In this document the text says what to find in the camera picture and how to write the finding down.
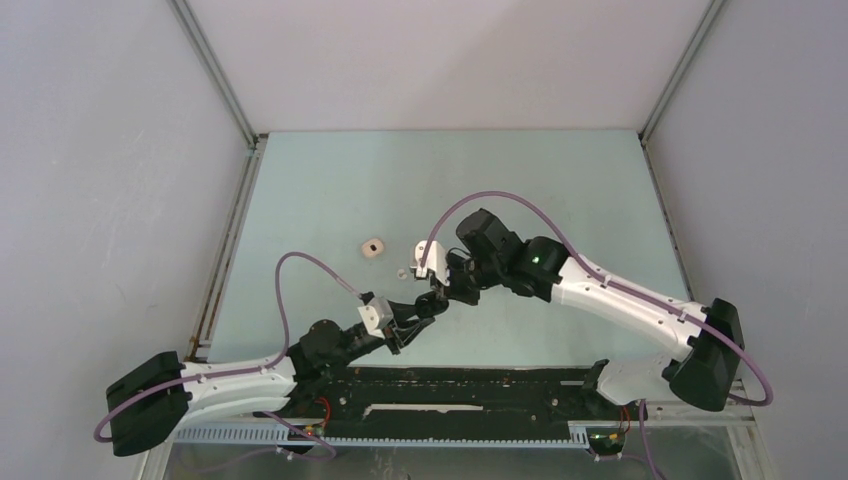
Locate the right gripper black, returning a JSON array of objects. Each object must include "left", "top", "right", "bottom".
[{"left": 431, "top": 252, "right": 504, "bottom": 307}]

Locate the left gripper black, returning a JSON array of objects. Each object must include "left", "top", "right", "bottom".
[{"left": 327, "top": 298, "right": 434, "bottom": 370}]

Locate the pink earbud charging case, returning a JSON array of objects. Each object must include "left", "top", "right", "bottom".
[{"left": 361, "top": 238, "right": 385, "bottom": 259}]

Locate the black earbud charging case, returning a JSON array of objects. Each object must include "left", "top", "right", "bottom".
[{"left": 414, "top": 291, "right": 449, "bottom": 319}]

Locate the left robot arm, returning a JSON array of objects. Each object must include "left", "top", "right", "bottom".
[{"left": 95, "top": 293, "right": 449, "bottom": 457}]

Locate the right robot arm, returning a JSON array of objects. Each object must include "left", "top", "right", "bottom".
[{"left": 412, "top": 209, "right": 744, "bottom": 418}]

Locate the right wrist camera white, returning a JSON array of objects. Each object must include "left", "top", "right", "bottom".
[{"left": 410, "top": 240, "right": 450, "bottom": 287}]

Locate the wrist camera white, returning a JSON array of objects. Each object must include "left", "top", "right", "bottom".
[
  {"left": 357, "top": 292, "right": 394, "bottom": 340},
  {"left": 410, "top": 240, "right": 450, "bottom": 287}
]

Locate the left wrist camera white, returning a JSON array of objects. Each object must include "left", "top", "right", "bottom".
[{"left": 357, "top": 292, "right": 394, "bottom": 340}]

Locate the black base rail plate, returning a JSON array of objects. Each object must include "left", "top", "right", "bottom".
[{"left": 277, "top": 366, "right": 639, "bottom": 443}]

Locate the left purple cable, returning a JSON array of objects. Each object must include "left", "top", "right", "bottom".
[{"left": 93, "top": 251, "right": 372, "bottom": 444}]

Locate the purple cable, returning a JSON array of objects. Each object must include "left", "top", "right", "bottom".
[
  {"left": 419, "top": 192, "right": 775, "bottom": 480},
  {"left": 93, "top": 251, "right": 372, "bottom": 444}
]

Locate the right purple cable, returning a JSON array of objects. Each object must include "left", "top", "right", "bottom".
[{"left": 419, "top": 192, "right": 775, "bottom": 480}]

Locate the white slotted cable duct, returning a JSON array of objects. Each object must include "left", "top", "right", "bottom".
[{"left": 173, "top": 423, "right": 598, "bottom": 450}]

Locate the right aluminium frame post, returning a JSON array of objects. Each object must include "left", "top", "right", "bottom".
[{"left": 639, "top": 0, "right": 729, "bottom": 148}]

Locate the aluminium frame post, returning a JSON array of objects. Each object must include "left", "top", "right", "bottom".
[
  {"left": 639, "top": 0, "right": 729, "bottom": 148},
  {"left": 167, "top": 0, "right": 259, "bottom": 149}
]

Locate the left aluminium frame post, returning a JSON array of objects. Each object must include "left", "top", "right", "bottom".
[{"left": 167, "top": 0, "right": 259, "bottom": 149}]

